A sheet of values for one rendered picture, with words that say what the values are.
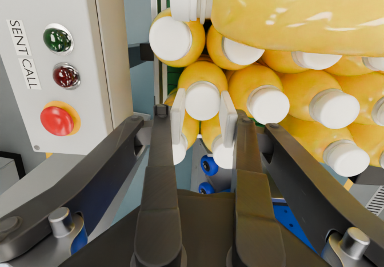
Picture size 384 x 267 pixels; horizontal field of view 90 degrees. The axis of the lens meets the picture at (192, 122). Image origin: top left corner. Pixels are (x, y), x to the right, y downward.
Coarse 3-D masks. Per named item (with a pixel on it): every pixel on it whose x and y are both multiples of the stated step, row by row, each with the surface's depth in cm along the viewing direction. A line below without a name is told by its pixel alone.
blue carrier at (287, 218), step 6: (276, 210) 38; (282, 210) 38; (288, 210) 38; (276, 216) 36; (282, 216) 37; (288, 216) 37; (282, 222) 35; (288, 222) 35; (294, 222) 35; (288, 228) 34; (294, 228) 34; (300, 228) 34; (300, 234) 33; (306, 240) 32; (312, 246) 31
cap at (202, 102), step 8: (192, 88) 20; (200, 88) 20; (208, 88) 20; (192, 96) 20; (200, 96) 20; (208, 96) 20; (216, 96) 20; (192, 104) 21; (200, 104) 21; (208, 104) 20; (216, 104) 20; (192, 112) 21; (200, 112) 21; (208, 112) 21; (216, 112) 21
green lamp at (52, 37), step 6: (48, 30) 18; (54, 30) 18; (60, 30) 18; (48, 36) 18; (54, 36) 18; (60, 36) 18; (66, 36) 18; (48, 42) 18; (54, 42) 18; (60, 42) 18; (66, 42) 18; (48, 48) 18; (54, 48) 18; (60, 48) 18; (66, 48) 19
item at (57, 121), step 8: (48, 112) 21; (56, 112) 21; (64, 112) 21; (48, 120) 21; (56, 120) 21; (64, 120) 21; (72, 120) 21; (48, 128) 22; (56, 128) 22; (64, 128) 22; (72, 128) 22
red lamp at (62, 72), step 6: (60, 66) 19; (66, 66) 20; (54, 72) 19; (60, 72) 19; (66, 72) 19; (72, 72) 20; (54, 78) 19; (60, 78) 19; (66, 78) 19; (72, 78) 19; (60, 84) 19; (66, 84) 19; (72, 84) 20
